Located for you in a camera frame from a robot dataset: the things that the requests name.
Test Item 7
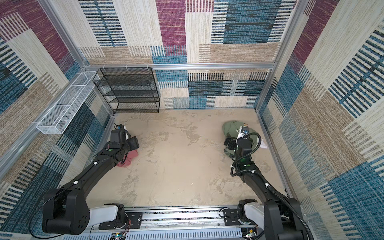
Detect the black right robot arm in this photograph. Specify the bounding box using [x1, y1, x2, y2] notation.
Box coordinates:
[224, 133, 314, 240]

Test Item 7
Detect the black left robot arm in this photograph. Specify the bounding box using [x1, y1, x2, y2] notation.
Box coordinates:
[42, 125, 140, 235]

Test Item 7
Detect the green cloth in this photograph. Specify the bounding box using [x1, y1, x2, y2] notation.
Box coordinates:
[222, 121, 262, 161]

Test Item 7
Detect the white cloth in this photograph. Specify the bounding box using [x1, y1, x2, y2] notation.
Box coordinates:
[260, 140, 268, 149]

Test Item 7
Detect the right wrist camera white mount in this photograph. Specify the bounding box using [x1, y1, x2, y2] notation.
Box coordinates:
[236, 126, 250, 143]

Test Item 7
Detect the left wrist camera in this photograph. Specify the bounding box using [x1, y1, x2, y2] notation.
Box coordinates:
[110, 124, 130, 143]

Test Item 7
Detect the black corrugated cable conduit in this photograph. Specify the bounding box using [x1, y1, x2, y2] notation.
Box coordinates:
[230, 131, 315, 240]

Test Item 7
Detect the black wire mesh shelf rack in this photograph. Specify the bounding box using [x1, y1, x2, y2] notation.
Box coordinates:
[93, 67, 161, 114]

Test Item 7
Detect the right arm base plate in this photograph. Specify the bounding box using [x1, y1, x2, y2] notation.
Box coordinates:
[219, 208, 255, 226]

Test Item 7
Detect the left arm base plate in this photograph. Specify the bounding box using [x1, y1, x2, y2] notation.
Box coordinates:
[98, 212, 143, 230]

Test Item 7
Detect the white wire mesh basket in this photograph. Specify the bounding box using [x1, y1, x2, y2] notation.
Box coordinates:
[37, 72, 96, 135]

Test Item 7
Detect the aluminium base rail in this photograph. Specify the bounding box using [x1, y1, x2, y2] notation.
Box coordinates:
[62, 205, 265, 240]

